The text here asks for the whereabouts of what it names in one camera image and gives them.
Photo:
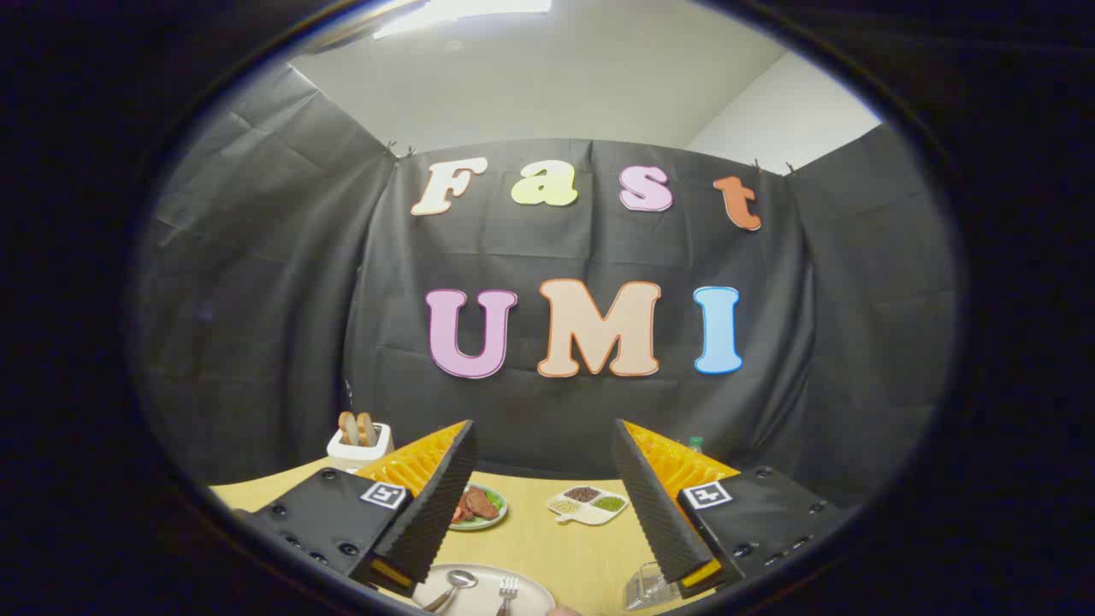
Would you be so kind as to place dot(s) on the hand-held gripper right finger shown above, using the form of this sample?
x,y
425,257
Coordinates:
x,y
654,505

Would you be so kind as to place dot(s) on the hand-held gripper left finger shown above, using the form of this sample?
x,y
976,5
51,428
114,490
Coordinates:
x,y
436,505

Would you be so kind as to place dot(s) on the red sausage slice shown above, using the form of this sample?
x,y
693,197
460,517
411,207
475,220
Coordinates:
x,y
459,515

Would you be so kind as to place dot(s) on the brown meat piece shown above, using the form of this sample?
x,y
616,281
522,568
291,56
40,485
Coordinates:
x,y
481,503

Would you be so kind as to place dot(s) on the pale green food plate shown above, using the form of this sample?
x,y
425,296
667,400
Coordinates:
x,y
500,514

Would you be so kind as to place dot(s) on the white divided grain dish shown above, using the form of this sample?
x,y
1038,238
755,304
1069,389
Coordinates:
x,y
590,514

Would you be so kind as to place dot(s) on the white toaster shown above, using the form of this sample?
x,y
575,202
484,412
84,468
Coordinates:
x,y
359,453

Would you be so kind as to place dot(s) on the toast bread slice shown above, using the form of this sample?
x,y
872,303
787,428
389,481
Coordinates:
x,y
346,428
366,429

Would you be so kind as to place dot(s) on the large white plate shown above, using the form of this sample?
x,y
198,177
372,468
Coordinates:
x,y
479,601

